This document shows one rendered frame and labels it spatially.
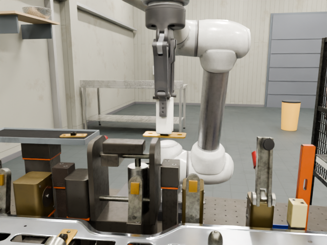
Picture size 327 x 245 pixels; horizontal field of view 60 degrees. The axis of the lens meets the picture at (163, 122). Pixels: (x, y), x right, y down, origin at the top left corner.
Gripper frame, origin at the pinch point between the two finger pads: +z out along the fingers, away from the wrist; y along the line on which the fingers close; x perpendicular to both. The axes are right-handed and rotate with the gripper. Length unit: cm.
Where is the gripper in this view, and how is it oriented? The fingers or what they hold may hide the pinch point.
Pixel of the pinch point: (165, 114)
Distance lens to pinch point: 56.2
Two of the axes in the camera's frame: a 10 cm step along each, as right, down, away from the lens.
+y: -1.6, 1.9, -9.7
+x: 9.9, 0.4, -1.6
